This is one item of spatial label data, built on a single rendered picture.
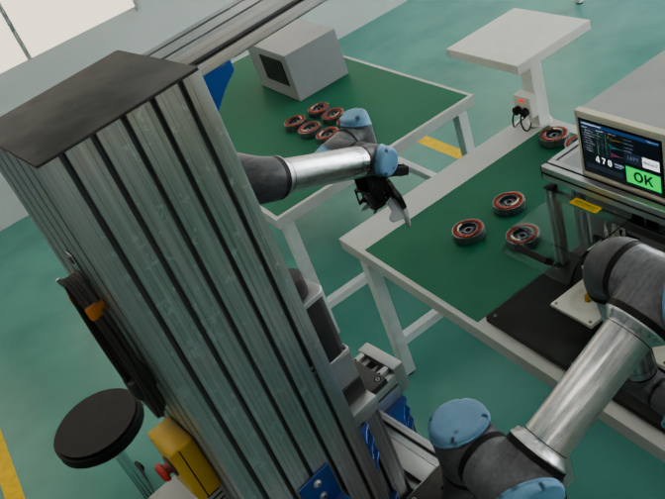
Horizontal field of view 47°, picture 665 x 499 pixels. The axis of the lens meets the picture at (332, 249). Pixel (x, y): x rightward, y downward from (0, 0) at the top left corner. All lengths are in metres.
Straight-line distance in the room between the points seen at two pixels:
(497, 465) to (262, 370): 0.43
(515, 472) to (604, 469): 1.55
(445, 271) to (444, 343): 0.89
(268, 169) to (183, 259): 0.53
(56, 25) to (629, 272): 5.02
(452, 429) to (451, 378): 1.84
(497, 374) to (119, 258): 2.37
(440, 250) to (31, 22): 3.93
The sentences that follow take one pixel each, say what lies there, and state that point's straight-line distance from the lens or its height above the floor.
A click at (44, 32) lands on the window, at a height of 1.12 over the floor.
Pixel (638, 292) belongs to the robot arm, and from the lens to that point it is 1.38.
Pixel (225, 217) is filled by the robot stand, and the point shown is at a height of 1.82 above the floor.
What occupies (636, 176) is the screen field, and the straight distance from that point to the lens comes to 2.10.
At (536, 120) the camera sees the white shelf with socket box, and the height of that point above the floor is 0.78.
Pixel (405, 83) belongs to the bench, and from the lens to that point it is 3.88.
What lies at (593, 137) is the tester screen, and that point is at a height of 1.25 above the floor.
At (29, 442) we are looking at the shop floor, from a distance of 4.09.
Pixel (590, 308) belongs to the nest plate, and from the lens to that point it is 2.30.
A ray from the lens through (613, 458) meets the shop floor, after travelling 2.93.
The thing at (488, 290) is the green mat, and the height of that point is 0.75.
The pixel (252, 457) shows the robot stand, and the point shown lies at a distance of 1.32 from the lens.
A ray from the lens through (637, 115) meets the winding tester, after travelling 2.06.
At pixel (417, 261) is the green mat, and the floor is 0.75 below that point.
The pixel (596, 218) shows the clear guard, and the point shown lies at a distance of 2.15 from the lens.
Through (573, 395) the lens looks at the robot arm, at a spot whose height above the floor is 1.32.
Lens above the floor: 2.36
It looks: 34 degrees down
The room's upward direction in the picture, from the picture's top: 21 degrees counter-clockwise
